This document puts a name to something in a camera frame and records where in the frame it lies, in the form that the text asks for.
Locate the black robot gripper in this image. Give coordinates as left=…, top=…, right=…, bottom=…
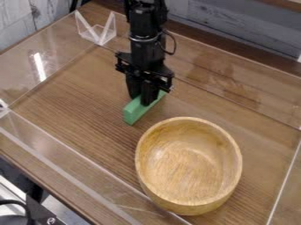
left=114, top=38, right=173, bottom=106

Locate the green rectangular block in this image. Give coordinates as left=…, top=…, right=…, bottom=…
left=121, top=91, right=165, bottom=126

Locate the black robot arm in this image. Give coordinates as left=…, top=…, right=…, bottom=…
left=114, top=0, right=177, bottom=106

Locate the brown wooden bowl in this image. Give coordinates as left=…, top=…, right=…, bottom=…
left=135, top=117, right=242, bottom=216

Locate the black metal table bracket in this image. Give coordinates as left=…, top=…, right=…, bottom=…
left=25, top=196, right=66, bottom=225

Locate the black cable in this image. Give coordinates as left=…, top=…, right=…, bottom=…
left=0, top=199, right=33, bottom=225

